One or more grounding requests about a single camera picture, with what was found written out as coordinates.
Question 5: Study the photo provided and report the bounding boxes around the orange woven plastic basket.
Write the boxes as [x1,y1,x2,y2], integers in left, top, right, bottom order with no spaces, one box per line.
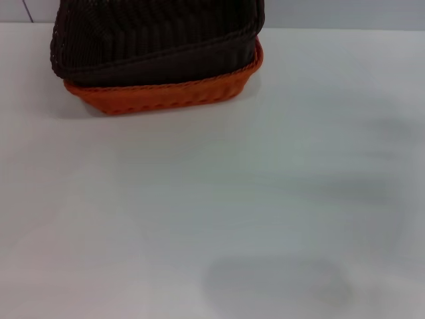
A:
[62,37,265,117]

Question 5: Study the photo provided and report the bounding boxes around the dark brown woven plastic basket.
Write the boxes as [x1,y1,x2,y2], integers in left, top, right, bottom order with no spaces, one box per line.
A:
[49,0,266,90]

